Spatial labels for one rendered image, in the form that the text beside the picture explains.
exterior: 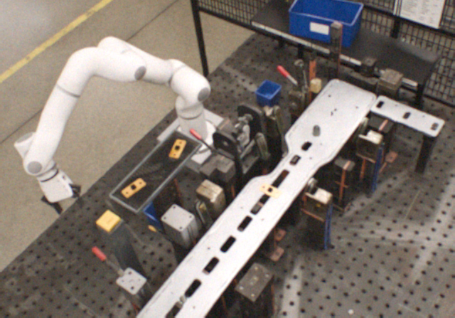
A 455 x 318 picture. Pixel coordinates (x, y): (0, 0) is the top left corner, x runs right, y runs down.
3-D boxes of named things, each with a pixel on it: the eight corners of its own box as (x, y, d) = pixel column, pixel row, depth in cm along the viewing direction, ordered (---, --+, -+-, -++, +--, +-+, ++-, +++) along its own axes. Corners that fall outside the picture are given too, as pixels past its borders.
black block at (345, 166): (347, 217, 232) (352, 176, 210) (325, 205, 237) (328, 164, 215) (356, 203, 236) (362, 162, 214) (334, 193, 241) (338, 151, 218)
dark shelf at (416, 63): (420, 89, 234) (421, 84, 232) (249, 24, 273) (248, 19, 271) (441, 59, 244) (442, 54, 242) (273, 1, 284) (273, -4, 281)
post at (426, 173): (429, 181, 240) (442, 138, 217) (405, 170, 244) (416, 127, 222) (435, 171, 243) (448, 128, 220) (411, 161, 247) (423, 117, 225)
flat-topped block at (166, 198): (178, 247, 231) (156, 185, 196) (163, 237, 235) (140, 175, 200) (192, 229, 236) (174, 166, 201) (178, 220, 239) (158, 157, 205)
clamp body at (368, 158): (370, 200, 237) (379, 149, 210) (345, 188, 242) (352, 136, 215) (379, 185, 241) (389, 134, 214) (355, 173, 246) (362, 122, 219)
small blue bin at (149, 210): (163, 233, 236) (159, 222, 229) (146, 223, 240) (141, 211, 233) (178, 215, 241) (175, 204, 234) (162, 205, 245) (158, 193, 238)
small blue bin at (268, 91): (271, 111, 275) (270, 99, 268) (254, 104, 279) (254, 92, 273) (282, 98, 280) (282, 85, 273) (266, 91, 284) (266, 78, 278)
